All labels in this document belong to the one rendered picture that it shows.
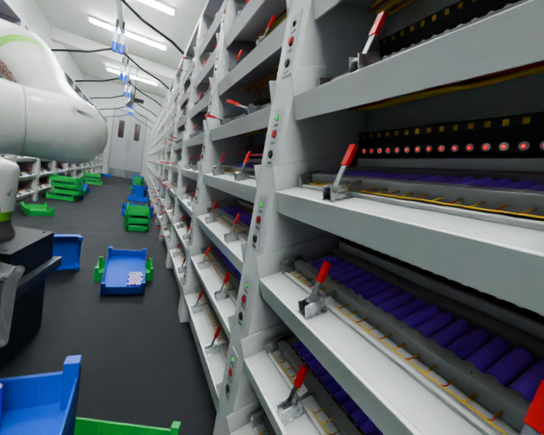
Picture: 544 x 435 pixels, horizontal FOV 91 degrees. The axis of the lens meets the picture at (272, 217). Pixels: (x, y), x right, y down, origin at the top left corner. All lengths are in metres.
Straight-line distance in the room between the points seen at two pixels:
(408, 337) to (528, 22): 0.32
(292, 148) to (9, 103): 0.43
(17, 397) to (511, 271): 0.62
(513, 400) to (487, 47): 0.32
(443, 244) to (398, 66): 0.21
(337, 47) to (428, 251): 0.47
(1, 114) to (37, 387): 0.38
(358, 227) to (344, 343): 0.16
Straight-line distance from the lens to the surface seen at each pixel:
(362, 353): 0.40
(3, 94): 0.51
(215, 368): 0.93
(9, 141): 0.51
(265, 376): 0.62
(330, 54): 0.64
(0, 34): 0.90
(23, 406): 0.60
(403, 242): 0.32
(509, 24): 0.33
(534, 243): 0.28
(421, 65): 0.37
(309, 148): 0.58
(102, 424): 0.94
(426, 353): 0.39
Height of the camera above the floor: 0.71
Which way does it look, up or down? 7 degrees down
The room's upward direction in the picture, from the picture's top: 11 degrees clockwise
